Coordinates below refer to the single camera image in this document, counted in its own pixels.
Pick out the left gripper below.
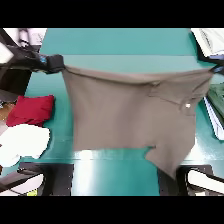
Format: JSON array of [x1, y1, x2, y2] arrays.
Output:
[[44, 53, 67, 75]]

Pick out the brown shirt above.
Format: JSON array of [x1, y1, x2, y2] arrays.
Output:
[[61, 64, 215, 181]]

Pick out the red garment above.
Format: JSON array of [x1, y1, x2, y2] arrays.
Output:
[[5, 94, 56, 128]]

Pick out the white garment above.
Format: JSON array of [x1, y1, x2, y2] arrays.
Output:
[[0, 123, 51, 168]]

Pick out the green garment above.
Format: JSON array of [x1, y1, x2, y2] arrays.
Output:
[[206, 82, 224, 127]]

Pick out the pale blue garment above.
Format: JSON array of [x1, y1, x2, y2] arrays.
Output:
[[202, 96, 224, 141]]

